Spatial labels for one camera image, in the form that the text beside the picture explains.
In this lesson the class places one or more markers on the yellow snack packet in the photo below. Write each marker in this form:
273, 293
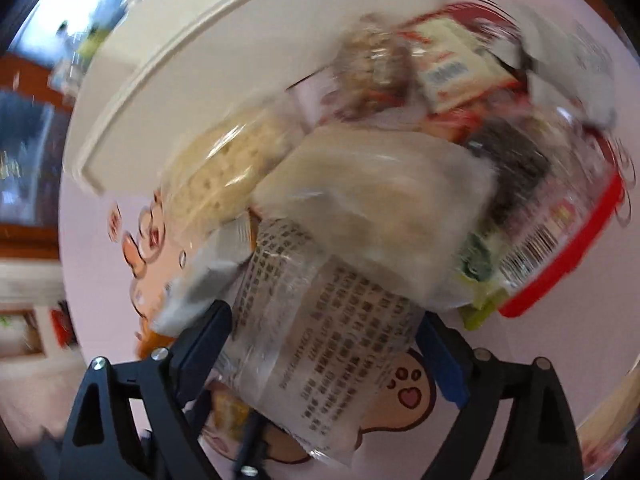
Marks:
227, 407

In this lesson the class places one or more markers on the round pale cracker packet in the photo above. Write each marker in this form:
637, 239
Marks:
225, 170

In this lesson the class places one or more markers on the pale cake packet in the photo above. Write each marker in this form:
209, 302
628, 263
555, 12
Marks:
375, 195

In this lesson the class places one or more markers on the silver grey snack packet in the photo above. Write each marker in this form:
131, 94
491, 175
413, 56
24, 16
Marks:
575, 60

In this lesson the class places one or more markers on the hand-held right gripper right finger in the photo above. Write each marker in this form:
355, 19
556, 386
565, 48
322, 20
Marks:
447, 365

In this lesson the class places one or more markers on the clear packet with red edge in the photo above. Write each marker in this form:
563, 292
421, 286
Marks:
565, 240

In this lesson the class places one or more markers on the green snack packet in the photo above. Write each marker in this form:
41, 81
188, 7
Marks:
477, 260

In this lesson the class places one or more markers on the clear packet with printed text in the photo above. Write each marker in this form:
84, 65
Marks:
310, 320

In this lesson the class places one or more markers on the red and white snack packet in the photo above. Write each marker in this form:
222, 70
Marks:
455, 70

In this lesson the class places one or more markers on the white plastic storage bin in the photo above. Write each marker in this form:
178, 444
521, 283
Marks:
200, 25

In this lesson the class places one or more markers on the pink printed table cover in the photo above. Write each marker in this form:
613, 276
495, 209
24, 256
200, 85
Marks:
95, 300

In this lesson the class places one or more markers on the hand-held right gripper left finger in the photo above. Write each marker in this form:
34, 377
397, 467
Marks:
202, 345

